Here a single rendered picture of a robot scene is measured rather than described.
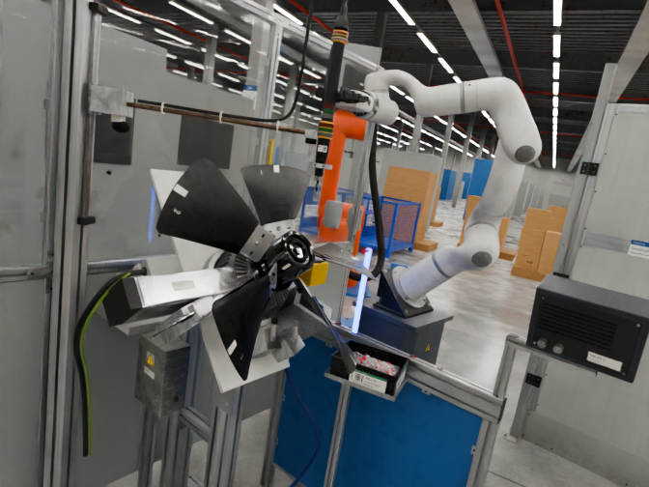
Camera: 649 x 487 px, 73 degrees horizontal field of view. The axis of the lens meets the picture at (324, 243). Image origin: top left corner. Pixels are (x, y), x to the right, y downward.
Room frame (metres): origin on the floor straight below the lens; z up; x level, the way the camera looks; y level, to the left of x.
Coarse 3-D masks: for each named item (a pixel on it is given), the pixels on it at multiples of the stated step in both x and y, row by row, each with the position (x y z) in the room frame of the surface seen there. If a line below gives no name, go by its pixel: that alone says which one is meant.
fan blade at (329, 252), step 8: (320, 248) 1.42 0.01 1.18; (328, 248) 1.45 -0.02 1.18; (336, 248) 1.48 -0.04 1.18; (320, 256) 1.28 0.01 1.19; (328, 256) 1.33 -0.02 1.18; (336, 256) 1.36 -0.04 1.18; (344, 256) 1.41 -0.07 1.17; (352, 256) 1.46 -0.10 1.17; (344, 264) 1.32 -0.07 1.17; (352, 264) 1.36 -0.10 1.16; (360, 264) 1.43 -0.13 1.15; (360, 272) 1.34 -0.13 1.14; (368, 272) 1.39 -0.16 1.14
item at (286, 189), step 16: (256, 176) 1.38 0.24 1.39; (272, 176) 1.39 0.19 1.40; (288, 176) 1.40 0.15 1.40; (304, 176) 1.43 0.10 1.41; (256, 192) 1.34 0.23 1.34; (272, 192) 1.34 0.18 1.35; (288, 192) 1.35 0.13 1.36; (304, 192) 1.36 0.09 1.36; (256, 208) 1.31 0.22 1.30; (272, 208) 1.30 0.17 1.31; (288, 208) 1.30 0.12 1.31
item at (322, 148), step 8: (344, 8) 1.26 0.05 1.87; (344, 16) 1.26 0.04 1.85; (336, 24) 1.26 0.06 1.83; (344, 24) 1.26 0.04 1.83; (320, 144) 1.26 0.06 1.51; (328, 144) 1.27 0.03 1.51; (320, 152) 1.26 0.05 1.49; (320, 160) 1.26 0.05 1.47; (320, 168) 1.26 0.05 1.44; (320, 176) 1.27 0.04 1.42
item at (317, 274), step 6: (318, 264) 1.68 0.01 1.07; (324, 264) 1.71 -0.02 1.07; (312, 270) 1.65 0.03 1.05; (318, 270) 1.68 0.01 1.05; (324, 270) 1.71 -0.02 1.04; (300, 276) 1.68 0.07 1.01; (306, 276) 1.66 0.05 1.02; (312, 276) 1.66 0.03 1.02; (318, 276) 1.69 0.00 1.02; (324, 276) 1.72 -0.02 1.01; (306, 282) 1.66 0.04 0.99; (312, 282) 1.66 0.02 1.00; (318, 282) 1.69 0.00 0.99; (324, 282) 1.73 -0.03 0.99
